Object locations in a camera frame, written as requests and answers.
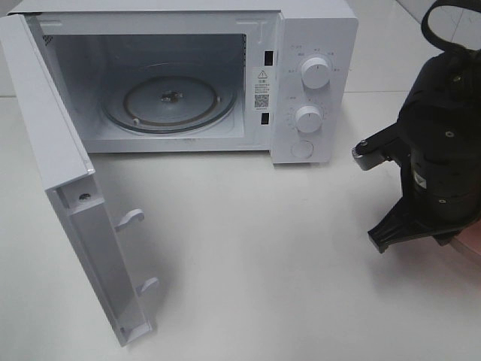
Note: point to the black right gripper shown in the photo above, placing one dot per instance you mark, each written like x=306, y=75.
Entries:
x=440, y=185

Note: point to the pink round plate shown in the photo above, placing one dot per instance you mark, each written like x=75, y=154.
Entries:
x=467, y=243

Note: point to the round white door button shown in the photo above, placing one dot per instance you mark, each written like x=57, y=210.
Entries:
x=302, y=149

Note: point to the white microwave door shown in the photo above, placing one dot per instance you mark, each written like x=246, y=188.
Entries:
x=68, y=178

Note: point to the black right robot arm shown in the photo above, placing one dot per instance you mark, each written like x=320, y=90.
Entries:
x=444, y=97

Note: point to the lower white dial knob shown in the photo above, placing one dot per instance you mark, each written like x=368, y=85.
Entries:
x=308, y=119

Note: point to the white dial knob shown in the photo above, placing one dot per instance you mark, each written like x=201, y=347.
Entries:
x=315, y=72
x=308, y=119

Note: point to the upper white dial knob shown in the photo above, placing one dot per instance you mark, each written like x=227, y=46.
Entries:
x=315, y=72

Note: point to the white microwave oven body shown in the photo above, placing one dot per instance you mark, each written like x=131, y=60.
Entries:
x=269, y=53

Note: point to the glass microwave turntable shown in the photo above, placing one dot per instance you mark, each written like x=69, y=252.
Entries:
x=170, y=98

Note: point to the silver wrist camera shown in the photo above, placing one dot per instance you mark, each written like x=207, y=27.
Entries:
x=368, y=154

